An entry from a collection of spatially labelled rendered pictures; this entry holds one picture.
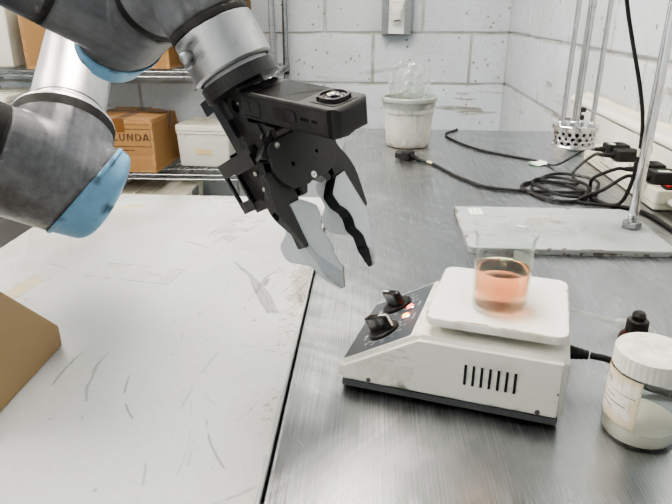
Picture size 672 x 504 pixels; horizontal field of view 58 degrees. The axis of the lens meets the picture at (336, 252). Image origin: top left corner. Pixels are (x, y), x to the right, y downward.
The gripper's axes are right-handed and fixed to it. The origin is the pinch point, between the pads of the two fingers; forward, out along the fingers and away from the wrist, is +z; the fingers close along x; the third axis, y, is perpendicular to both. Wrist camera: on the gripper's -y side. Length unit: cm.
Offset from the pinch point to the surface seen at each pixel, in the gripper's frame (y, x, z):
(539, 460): -11.9, 2.3, 19.1
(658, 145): 11, -88, 21
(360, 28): 154, -184, -46
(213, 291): 27.9, 1.0, -1.1
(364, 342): 2.3, 1.8, 7.4
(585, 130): 2, -50, 6
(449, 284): -2.9, -6.6, 6.6
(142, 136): 203, -87, -48
